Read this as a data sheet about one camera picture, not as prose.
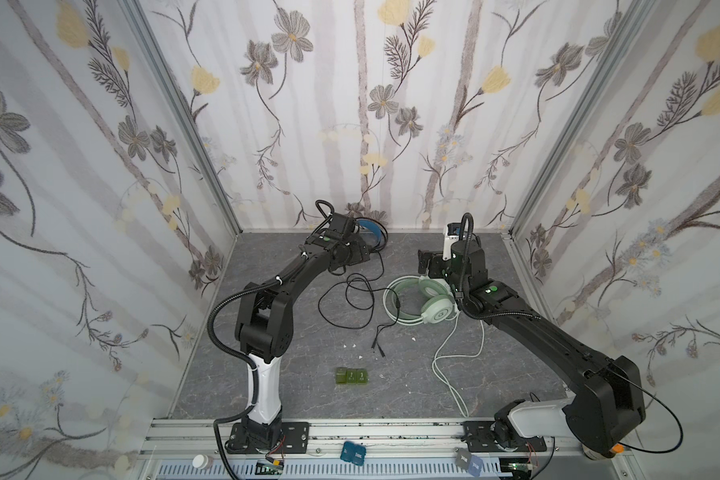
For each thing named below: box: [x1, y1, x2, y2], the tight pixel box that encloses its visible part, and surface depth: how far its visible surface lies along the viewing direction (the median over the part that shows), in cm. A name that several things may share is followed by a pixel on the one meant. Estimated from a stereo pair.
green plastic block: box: [335, 367, 368, 384], surface depth 84 cm
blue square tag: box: [340, 441, 367, 466], surface depth 72 cm
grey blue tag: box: [455, 447, 483, 478], surface depth 71 cm
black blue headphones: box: [354, 217, 389, 253], surface depth 121 cm
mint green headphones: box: [383, 275, 460, 326], surface depth 98 cm
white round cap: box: [192, 454, 209, 469], surface depth 69 cm
